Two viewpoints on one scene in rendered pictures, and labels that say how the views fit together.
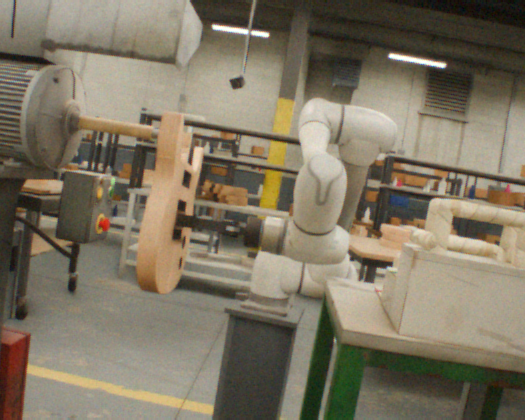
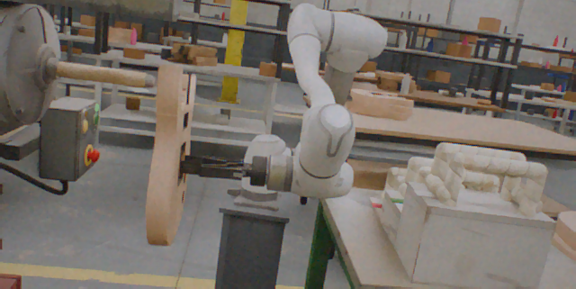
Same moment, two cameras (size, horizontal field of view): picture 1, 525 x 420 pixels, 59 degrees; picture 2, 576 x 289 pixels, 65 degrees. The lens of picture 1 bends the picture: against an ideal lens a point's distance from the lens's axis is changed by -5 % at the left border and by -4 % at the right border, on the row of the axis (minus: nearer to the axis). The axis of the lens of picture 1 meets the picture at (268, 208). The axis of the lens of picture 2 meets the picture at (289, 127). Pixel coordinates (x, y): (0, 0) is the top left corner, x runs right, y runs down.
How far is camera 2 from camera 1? 0.29 m
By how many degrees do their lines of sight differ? 13
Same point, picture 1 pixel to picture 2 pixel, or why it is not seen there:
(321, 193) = (332, 147)
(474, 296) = (484, 245)
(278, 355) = (273, 248)
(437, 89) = not seen: outside the picture
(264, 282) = not seen: hidden behind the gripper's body
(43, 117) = (13, 76)
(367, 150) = (356, 58)
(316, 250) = (323, 189)
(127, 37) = not seen: outside the picture
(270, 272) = not seen: hidden behind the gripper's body
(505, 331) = (513, 275)
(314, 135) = (307, 51)
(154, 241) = (164, 205)
